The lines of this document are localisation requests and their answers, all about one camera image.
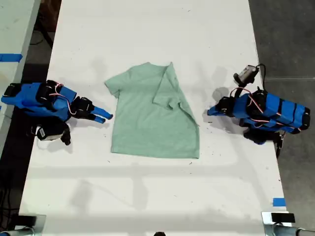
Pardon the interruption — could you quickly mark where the pale green T-shirt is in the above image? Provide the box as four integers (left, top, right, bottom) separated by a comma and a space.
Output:
104, 61, 201, 160

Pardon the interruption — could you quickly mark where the long blue tape strip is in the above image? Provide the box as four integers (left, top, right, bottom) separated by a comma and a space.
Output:
0, 53, 24, 62

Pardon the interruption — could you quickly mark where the white side table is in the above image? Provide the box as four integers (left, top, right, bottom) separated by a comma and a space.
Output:
0, 0, 41, 153

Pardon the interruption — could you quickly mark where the short blue tape strip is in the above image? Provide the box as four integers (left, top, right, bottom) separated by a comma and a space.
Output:
272, 197, 287, 207

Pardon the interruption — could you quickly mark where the metal clamp plate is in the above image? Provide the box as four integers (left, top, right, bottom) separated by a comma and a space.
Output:
261, 210, 296, 236
17, 214, 47, 232

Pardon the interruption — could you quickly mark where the small black box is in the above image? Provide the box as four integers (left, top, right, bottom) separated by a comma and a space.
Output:
271, 212, 296, 224
16, 215, 38, 226

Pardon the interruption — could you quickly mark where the black camera stalk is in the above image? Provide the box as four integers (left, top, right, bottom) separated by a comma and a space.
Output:
229, 79, 255, 99
60, 123, 73, 146

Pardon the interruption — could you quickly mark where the grey black camera box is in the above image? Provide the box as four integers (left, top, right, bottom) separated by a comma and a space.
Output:
233, 64, 259, 84

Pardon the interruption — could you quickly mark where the black camera box white label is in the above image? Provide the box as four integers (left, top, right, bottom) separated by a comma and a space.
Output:
31, 122, 63, 143

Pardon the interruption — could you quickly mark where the black camera cable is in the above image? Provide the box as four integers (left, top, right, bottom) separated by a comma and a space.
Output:
255, 63, 268, 92

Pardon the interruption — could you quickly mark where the black floor cable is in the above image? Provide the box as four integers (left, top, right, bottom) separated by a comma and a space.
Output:
29, 23, 54, 49

